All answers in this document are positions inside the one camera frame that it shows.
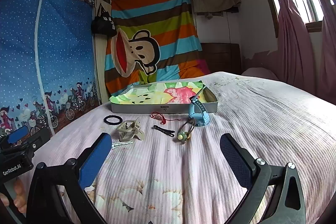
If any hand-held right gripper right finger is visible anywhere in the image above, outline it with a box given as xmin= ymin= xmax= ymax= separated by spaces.
xmin=219 ymin=133 xmax=307 ymax=224

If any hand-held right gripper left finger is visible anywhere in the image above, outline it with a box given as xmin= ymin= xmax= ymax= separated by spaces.
xmin=26 ymin=132 xmax=113 ymax=224

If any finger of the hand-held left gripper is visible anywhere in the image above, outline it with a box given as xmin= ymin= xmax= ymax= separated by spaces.
xmin=25 ymin=130 xmax=51 ymax=159
xmin=7 ymin=125 xmax=29 ymax=144

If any black hair tie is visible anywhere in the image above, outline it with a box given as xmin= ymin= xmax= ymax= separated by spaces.
xmin=103 ymin=115 xmax=123 ymax=125

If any beige hair claw clip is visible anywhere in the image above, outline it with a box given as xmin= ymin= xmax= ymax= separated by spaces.
xmin=116 ymin=120 xmax=145 ymax=143

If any brown hair tie with beads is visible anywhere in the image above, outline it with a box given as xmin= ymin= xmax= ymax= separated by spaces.
xmin=176 ymin=119 xmax=197 ymax=145

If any light blue wrist watch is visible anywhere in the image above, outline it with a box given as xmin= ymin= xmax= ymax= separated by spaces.
xmin=188 ymin=94 xmax=211 ymax=125

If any grey metal tray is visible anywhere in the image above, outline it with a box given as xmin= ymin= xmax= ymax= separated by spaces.
xmin=109 ymin=81 xmax=218 ymax=114

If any red string bracelet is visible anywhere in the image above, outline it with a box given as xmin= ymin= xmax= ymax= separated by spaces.
xmin=151 ymin=112 xmax=182 ymax=125

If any person's left hand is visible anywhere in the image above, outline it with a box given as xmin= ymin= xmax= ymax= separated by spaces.
xmin=0 ymin=178 xmax=28 ymax=215

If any pink ribbed bedspread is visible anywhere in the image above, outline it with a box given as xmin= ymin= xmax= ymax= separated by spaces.
xmin=16 ymin=71 xmax=336 ymax=224

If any black hairpin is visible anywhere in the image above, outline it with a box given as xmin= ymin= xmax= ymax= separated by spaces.
xmin=153 ymin=124 xmax=172 ymax=133
xmin=157 ymin=128 xmax=176 ymax=138

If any tray with cartoon cloth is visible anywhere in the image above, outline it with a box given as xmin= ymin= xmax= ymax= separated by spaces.
xmin=109 ymin=81 xmax=208 ymax=105

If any pink pillow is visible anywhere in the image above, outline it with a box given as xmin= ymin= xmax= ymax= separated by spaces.
xmin=241 ymin=67 xmax=279 ymax=82

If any white wooden cabinet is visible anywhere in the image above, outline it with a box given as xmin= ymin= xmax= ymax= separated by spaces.
xmin=94 ymin=0 xmax=113 ymax=105

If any blue printed fabric wardrobe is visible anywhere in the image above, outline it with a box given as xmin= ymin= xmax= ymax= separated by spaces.
xmin=0 ymin=0 xmax=103 ymax=142

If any dark wooden headboard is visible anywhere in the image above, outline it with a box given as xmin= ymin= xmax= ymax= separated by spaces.
xmin=201 ymin=43 xmax=242 ymax=75

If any pink curtain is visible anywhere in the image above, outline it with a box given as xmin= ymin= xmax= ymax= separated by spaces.
xmin=246 ymin=0 xmax=336 ymax=107

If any black hanging bag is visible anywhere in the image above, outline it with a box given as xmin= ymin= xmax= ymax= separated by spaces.
xmin=91 ymin=5 xmax=117 ymax=38

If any striped cartoon monkey blanket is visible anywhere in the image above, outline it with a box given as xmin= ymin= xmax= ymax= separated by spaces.
xmin=104 ymin=0 xmax=212 ymax=100

